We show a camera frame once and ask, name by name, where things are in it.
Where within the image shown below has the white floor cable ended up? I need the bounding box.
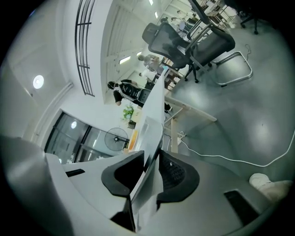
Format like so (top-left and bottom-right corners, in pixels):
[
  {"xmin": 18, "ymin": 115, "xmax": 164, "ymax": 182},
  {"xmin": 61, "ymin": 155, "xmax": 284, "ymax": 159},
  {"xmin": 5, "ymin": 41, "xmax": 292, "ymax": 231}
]
[{"xmin": 170, "ymin": 130, "xmax": 295, "ymax": 168}]

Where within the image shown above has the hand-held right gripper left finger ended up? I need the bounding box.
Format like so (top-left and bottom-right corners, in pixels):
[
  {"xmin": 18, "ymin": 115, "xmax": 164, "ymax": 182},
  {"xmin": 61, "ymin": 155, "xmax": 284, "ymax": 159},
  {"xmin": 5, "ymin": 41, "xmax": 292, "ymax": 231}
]
[{"xmin": 45, "ymin": 149, "xmax": 145, "ymax": 236}]

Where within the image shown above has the potted flower plant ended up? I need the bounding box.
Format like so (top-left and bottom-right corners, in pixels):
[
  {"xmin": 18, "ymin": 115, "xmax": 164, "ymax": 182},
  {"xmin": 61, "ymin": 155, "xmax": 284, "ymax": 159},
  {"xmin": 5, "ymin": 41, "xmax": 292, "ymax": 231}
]
[{"xmin": 119, "ymin": 102, "xmax": 142, "ymax": 129}]

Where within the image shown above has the black window grille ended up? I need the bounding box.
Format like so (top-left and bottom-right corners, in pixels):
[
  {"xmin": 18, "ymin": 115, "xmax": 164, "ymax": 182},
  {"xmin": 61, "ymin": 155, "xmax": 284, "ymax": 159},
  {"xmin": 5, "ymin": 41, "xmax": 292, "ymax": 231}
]
[{"xmin": 74, "ymin": 0, "xmax": 97, "ymax": 97}]

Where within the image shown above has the silver baking tray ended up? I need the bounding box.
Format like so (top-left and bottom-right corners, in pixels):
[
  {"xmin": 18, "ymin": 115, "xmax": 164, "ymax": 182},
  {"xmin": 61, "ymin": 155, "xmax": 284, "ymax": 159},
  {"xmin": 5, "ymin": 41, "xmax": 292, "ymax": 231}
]
[{"xmin": 130, "ymin": 116, "xmax": 165, "ymax": 233}]

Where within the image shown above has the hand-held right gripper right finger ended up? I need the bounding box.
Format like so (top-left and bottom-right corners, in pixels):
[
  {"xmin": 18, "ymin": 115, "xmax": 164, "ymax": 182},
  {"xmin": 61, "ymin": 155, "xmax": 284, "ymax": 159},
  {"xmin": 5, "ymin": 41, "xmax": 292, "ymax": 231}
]
[{"xmin": 156, "ymin": 149, "xmax": 273, "ymax": 236}]

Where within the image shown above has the white curved table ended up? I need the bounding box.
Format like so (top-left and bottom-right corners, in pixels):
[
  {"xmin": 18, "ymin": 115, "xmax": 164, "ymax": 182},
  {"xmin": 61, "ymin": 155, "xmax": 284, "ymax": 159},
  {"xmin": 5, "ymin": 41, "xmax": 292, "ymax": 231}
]
[{"xmin": 135, "ymin": 68, "xmax": 218, "ymax": 154}]

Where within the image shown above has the black office chair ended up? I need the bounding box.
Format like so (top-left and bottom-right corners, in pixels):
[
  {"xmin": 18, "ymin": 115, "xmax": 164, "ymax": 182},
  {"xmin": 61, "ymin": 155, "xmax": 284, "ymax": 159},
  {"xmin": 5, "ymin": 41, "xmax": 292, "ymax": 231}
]
[{"xmin": 224, "ymin": 0, "xmax": 276, "ymax": 35}]

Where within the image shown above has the round ceiling lamp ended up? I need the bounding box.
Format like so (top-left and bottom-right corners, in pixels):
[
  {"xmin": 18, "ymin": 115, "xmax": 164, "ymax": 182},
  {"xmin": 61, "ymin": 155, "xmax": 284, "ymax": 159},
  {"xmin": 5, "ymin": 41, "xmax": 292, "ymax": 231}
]
[{"xmin": 32, "ymin": 74, "xmax": 45, "ymax": 90}]

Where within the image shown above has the black floor fan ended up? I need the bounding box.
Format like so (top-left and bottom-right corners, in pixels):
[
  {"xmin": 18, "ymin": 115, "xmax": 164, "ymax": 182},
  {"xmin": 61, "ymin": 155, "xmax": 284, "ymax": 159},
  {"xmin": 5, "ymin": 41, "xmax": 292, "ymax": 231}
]
[{"xmin": 103, "ymin": 127, "xmax": 130, "ymax": 153}]

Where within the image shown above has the black chair with sled base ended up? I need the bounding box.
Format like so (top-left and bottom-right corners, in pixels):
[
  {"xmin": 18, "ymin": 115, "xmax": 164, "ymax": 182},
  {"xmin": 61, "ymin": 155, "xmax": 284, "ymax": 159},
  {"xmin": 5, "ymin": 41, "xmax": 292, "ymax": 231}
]
[{"xmin": 141, "ymin": 22, "xmax": 254, "ymax": 88}]

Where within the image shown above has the glass door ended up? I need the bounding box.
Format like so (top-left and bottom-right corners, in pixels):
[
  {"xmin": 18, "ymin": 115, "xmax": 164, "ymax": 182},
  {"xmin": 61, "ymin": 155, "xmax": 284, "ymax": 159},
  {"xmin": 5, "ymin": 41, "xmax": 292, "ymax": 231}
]
[{"xmin": 43, "ymin": 110, "xmax": 131, "ymax": 164}]

